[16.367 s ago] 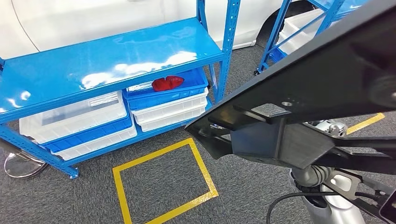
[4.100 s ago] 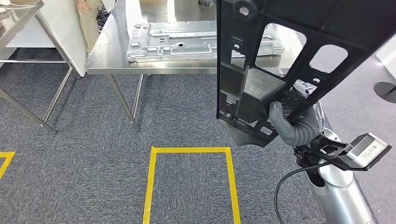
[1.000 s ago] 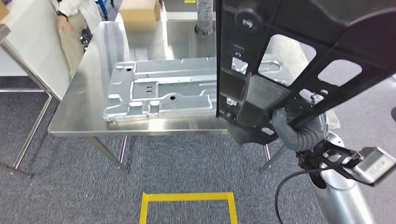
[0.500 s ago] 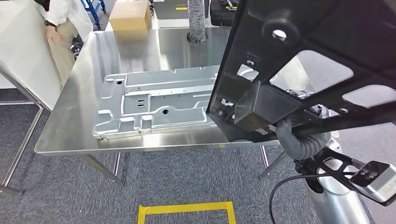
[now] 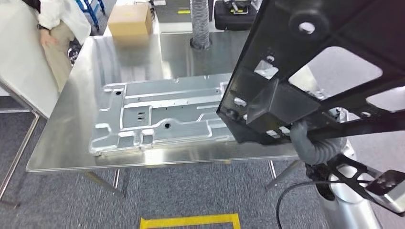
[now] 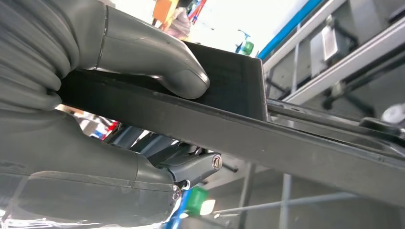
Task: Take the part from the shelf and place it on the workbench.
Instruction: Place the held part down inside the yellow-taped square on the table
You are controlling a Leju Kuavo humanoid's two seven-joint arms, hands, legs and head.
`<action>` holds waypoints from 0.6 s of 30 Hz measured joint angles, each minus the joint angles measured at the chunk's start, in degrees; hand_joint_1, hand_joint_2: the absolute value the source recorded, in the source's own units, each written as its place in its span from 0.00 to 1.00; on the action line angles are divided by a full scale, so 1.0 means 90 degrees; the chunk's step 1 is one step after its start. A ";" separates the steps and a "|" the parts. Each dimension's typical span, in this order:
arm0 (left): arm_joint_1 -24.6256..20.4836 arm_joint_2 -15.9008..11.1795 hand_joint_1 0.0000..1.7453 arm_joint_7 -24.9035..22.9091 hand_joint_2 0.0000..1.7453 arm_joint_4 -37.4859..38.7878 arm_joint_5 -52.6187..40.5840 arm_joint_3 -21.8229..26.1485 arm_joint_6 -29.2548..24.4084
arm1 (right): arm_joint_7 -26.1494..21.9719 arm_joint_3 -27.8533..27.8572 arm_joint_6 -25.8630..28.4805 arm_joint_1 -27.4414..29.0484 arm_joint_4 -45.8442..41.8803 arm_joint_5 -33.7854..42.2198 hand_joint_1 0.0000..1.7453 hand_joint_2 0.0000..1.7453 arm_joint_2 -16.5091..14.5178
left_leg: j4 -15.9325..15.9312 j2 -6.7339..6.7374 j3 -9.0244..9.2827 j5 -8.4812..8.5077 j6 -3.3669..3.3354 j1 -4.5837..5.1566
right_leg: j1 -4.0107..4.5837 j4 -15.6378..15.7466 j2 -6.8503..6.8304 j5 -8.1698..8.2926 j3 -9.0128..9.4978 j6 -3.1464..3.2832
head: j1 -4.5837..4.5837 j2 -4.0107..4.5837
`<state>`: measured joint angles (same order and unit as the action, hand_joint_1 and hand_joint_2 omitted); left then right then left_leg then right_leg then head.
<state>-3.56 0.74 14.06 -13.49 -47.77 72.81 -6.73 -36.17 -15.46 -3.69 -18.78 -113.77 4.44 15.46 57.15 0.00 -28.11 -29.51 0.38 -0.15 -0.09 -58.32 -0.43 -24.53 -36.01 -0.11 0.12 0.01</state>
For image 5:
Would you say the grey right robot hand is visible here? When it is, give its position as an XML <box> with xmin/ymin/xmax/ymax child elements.
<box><xmin>327</xmin><ymin>106</ymin><xmax>349</xmax><ymax>123</ymax></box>

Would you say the black plastic frame part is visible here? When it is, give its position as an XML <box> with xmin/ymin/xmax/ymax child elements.
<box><xmin>216</xmin><ymin>0</ymin><xmax>405</xmax><ymax>146</ymax></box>

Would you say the stainless steel workbench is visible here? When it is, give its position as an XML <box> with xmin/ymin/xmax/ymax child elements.
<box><xmin>26</xmin><ymin>30</ymin><xmax>319</xmax><ymax>198</ymax></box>

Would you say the black tool case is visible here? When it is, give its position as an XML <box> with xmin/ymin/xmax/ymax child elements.
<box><xmin>213</xmin><ymin>0</ymin><xmax>260</xmax><ymax>31</ymax></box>

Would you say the silver stamped metal panel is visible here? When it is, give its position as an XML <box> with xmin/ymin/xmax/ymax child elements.
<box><xmin>89</xmin><ymin>73</ymin><xmax>237</xmax><ymax>158</ymax></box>

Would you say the yellow floor tape square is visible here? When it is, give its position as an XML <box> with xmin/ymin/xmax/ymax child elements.
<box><xmin>139</xmin><ymin>213</ymin><xmax>242</xmax><ymax>229</ymax></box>

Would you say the dark grey machine housing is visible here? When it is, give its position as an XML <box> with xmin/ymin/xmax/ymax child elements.
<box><xmin>154</xmin><ymin>0</ymin><xmax>193</xmax><ymax>24</ymax></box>

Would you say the brown cardboard box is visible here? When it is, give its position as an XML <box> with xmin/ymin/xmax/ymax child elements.
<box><xmin>107</xmin><ymin>1</ymin><xmax>154</xmax><ymax>38</ymax></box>

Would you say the person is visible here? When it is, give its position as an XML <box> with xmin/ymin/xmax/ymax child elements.
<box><xmin>20</xmin><ymin>0</ymin><xmax>92</xmax><ymax>93</ymax></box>

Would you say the person's hand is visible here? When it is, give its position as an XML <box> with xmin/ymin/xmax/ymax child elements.
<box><xmin>40</xmin><ymin>28</ymin><xmax>60</xmax><ymax>49</ymax></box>

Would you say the white partition board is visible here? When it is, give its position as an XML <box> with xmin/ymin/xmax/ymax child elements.
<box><xmin>0</xmin><ymin>0</ymin><xmax>61</xmax><ymax>120</ymax></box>

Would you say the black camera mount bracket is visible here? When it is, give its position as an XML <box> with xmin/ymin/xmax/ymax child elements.
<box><xmin>304</xmin><ymin>154</ymin><xmax>385</xmax><ymax>203</ymax></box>

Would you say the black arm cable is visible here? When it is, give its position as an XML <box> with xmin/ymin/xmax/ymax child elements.
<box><xmin>276</xmin><ymin>179</ymin><xmax>371</xmax><ymax>229</ymax></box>

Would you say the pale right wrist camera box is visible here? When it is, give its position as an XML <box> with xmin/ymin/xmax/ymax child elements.
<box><xmin>364</xmin><ymin>170</ymin><xmax>405</xmax><ymax>217</ymax></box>

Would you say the ribbed grey hose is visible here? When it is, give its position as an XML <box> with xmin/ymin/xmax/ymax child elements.
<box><xmin>189</xmin><ymin>0</ymin><xmax>213</xmax><ymax>51</ymax></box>

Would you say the blue metal frame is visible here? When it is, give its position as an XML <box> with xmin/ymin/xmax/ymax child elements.
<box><xmin>75</xmin><ymin>0</ymin><xmax>107</xmax><ymax>31</ymax></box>

